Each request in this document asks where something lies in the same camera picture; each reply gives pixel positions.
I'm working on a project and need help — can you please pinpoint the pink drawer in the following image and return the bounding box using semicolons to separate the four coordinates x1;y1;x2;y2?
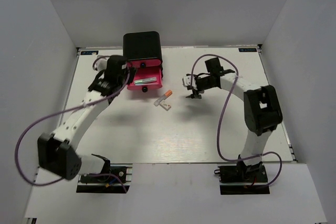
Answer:
128;59;162;68
127;67;163;92

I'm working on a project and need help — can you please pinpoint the orange capped highlighter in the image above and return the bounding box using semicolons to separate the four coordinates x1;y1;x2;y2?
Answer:
154;90;172;106

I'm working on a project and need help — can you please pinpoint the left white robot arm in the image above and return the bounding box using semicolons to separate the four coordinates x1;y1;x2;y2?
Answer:
37;55;135;182

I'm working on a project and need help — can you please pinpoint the left blue corner label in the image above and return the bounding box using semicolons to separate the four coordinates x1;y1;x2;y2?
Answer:
80;50;99;55

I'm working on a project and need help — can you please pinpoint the green capped highlighter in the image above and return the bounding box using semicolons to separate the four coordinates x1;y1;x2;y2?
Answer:
133;77;157;86

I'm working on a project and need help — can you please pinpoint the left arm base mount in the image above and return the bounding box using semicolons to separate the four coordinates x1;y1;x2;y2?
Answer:
76;164;133;194

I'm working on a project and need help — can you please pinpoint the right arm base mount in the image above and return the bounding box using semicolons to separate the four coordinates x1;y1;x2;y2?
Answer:
214;165;270;195

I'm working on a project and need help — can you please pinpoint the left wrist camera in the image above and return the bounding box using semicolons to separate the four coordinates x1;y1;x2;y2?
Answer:
92;57;108;71

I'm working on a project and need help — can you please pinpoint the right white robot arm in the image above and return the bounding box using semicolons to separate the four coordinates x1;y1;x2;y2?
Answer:
182;54;283;182

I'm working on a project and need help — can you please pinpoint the black drawer cabinet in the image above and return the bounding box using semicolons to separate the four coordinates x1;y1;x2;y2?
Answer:
123;31;163;74

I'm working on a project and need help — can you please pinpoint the small staples box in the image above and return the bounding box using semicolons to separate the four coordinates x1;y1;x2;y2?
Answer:
160;101;171;111

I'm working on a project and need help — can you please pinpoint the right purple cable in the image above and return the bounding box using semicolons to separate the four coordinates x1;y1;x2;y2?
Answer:
191;54;283;189

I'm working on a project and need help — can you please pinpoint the blue corner label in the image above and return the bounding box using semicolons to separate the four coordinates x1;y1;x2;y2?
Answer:
80;50;99;55
238;48;258;52

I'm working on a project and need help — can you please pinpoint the right blue corner label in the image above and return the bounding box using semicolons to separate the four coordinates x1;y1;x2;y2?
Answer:
238;48;258;52

